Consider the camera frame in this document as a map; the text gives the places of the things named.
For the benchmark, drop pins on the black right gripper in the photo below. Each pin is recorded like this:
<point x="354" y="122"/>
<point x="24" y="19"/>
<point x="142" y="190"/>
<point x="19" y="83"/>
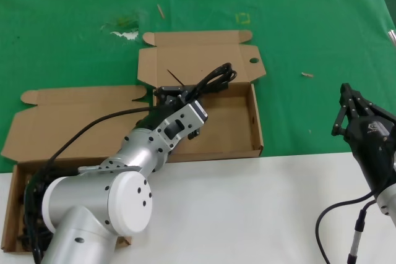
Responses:
<point x="377" y="149"/>

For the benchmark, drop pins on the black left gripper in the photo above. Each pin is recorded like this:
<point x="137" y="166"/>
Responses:
<point x="161" y="115"/>

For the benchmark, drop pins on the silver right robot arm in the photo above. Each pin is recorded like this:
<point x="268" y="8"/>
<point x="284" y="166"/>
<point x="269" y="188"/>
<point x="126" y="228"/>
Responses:
<point x="389" y="205"/>

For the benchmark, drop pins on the open brown cardboard box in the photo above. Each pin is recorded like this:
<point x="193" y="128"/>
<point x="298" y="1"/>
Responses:
<point x="222" y="121"/>

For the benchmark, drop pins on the small wood chip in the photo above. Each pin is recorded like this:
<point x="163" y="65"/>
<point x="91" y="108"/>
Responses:
<point x="307" y="74"/>

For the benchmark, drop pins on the thin wooden stick piece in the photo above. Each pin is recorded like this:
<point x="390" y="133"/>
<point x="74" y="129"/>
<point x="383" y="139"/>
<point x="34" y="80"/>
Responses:
<point x="160" y="11"/>

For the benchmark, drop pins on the yellow square marking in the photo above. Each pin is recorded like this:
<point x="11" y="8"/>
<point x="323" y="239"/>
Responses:
<point x="244" y="23"/>

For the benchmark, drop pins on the green cloth mat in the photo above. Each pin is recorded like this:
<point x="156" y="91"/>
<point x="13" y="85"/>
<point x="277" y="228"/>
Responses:
<point x="46" y="44"/>

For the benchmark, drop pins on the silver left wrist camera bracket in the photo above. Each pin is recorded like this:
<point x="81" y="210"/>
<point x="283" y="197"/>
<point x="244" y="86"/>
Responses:
<point x="185" y="118"/>

